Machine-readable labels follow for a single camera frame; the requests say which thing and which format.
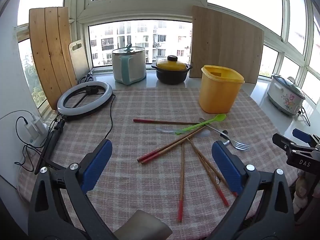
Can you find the white window frame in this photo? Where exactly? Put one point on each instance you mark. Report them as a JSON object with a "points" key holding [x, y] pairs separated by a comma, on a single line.
{"points": [[77, 0]]}

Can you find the green plastic spoon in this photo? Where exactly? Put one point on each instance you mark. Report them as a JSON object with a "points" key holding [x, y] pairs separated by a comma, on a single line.
{"points": [[217, 117]]}

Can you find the large light wooden board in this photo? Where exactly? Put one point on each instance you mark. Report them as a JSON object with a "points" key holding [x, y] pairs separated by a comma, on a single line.
{"points": [[225, 47]]}

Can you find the checked tablecloth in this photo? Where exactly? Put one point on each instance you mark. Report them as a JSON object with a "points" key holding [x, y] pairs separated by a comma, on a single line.
{"points": [[137, 105]]}

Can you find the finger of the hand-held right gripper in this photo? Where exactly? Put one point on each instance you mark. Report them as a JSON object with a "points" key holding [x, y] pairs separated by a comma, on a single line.
{"points": [[301, 133], [285, 141]]}

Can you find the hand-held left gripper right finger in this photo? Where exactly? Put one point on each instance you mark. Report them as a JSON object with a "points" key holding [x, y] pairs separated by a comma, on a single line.
{"points": [[228, 167]]}

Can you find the black casserole with yellow lid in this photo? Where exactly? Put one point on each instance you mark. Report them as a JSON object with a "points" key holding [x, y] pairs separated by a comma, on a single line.
{"points": [[171, 73]]}

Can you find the person's right hand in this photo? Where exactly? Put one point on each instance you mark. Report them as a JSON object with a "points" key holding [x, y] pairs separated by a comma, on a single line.
{"points": [[300, 190]]}

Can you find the metal spoon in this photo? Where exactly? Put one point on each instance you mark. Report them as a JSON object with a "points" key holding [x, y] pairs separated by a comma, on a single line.
{"points": [[224, 135]]}

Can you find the bunch of wooden chopsticks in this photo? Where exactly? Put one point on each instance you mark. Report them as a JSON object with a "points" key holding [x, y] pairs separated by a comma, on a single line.
{"points": [[181, 180]]}

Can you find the brown chair back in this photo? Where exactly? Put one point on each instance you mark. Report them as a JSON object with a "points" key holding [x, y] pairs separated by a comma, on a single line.
{"points": [[142, 226]]}

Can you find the white floral slow cooker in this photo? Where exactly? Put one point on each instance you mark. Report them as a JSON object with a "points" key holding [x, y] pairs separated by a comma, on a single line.
{"points": [[282, 97]]}

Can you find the slatted wooden board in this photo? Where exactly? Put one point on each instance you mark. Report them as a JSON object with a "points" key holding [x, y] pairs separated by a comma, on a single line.
{"points": [[50, 55]]}

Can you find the white power strip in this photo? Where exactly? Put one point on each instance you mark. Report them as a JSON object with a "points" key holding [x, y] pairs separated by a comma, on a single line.
{"points": [[32, 130]]}

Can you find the metal fork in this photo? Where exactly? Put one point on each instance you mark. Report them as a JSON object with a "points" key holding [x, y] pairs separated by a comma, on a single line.
{"points": [[240, 145]]}

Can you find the yellow plastic container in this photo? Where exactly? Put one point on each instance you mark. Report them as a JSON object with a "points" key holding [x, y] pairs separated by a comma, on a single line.
{"points": [[220, 90]]}

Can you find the black scissors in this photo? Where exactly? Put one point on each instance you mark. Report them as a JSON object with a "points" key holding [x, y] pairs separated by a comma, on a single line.
{"points": [[86, 78]]}

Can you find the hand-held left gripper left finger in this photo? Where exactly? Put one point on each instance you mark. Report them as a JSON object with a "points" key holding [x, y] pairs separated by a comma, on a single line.
{"points": [[97, 162]]}

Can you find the black tripod stand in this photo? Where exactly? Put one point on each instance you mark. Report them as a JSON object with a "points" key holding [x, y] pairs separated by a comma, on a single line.
{"points": [[53, 135]]}

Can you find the apartment building outside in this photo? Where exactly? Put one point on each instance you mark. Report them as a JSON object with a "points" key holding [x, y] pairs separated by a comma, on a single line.
{"points": [[140, 35]]}

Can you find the clear plastic spoon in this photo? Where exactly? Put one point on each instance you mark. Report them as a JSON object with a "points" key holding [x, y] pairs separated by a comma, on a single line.
{"points": [[162, 130]]}

